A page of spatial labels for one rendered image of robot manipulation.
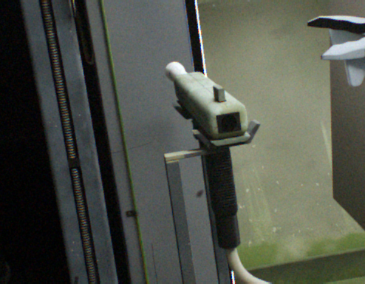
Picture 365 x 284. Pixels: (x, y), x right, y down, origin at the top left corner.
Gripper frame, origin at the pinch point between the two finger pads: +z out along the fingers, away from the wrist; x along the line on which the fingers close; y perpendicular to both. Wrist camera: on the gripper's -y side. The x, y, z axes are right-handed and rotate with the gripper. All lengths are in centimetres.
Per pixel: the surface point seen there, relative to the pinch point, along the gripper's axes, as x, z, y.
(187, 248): -23.5, 17.0, 19.2
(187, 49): 37.0, 17.7, 14.2
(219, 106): -20.0, 13.0, 2.2
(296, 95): 198, -23, 87
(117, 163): 30, 31, 34
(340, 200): 109, -26, 85
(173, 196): -22.4, 18.6, 12.8
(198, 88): -5.4, 15.6, 5.6
